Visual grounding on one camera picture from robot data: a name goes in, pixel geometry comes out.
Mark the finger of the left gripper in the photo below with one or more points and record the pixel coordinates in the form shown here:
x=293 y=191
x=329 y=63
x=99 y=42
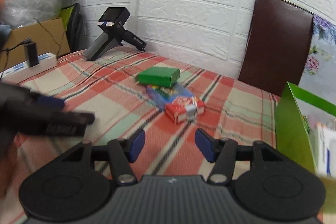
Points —
x=50 y=101

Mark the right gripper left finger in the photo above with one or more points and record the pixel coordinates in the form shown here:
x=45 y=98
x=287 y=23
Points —
x=122 y=152

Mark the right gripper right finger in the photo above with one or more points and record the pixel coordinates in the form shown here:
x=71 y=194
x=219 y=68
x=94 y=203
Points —
x=221 y=152

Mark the red small box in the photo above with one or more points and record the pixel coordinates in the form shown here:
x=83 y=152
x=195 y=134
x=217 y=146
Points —
x=184 y=109

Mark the blue card box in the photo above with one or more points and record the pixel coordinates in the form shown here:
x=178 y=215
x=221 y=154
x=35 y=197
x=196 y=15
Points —
x=161 y=95

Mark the green small box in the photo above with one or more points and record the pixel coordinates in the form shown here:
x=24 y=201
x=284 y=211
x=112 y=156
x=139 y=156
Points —
x=159 y=76

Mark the white blue device box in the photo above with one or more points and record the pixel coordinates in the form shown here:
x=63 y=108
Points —
x=323 y=143

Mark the white power strip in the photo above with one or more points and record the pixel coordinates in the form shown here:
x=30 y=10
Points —
x=23 y=71

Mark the plaid bed blanket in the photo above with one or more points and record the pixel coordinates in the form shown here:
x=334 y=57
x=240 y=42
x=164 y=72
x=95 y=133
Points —
x=108 y=88

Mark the green open cardboard box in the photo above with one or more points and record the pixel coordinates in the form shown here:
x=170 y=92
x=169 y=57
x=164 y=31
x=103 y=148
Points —
x=293 y=139

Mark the dark brown headboard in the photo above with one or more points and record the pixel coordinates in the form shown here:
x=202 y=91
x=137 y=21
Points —
x=277 y=47

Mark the black handheld camera on grip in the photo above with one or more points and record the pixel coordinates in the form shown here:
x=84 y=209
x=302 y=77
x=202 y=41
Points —
x=113 y=33

